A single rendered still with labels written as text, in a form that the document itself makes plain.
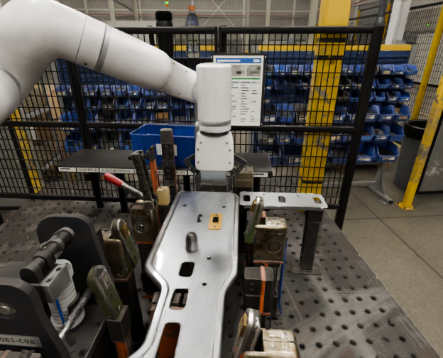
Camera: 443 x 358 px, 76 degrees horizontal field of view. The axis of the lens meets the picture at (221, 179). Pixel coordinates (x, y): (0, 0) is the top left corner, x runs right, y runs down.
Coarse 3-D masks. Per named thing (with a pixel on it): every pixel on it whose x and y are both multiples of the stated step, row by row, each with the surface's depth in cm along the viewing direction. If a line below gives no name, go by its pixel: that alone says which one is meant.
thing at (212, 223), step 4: (212, 216) 87; (220, 216) 87; (212, 220) 84; (216, 220) 84; (220, 220) 85; (212, 224) 83; (216, 224) 83; (220, 224) 83; (208, 228) 82; (212, 228) 82; (216, 228) 82; (220, 228) 82
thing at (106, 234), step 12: (108, 240) 66; (108, 252) 67; (120, 252) 67; (108, 264) 68; (120, 264) 68; (120, 276) 70; (132, 276) 74; (120, 288) 72; (132, 288) 74; (132, 300) 74; (132, 312) 75; (132, 324) 77; (132, 336) 79; (144, 336) 84
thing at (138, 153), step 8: (136, 152) 77; (136, 160) 77; (144, 160) 80; (136, 168) 78; (144, 168) 81; (144, 176) 79; (144, 184) 80; (144, 192) 81; (152, 192) 84; (144, 200) 82; (152, 200) 82
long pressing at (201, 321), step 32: (192, 192) 102; (224, 192) 102; (192, 224) 84; (224, 224) 84; (160, 256) 71; (192, 256) 71; (224, 256) 71; (160, 288) 61; (192, 288) 62; (224, 288) 62; (160, 320) 54; (192, 320) 54; (192, 352) 49
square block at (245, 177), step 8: (248, 168) 107; (240, 176) 104; (248, 176) 104; (240, 184) 106; (248, 184) 105; (248, 200) 109; (240, 208) 110; (240, 216) 112; (240, 224) 116; (240, 232) 118; (240, 240) 118; (240, 248) 118
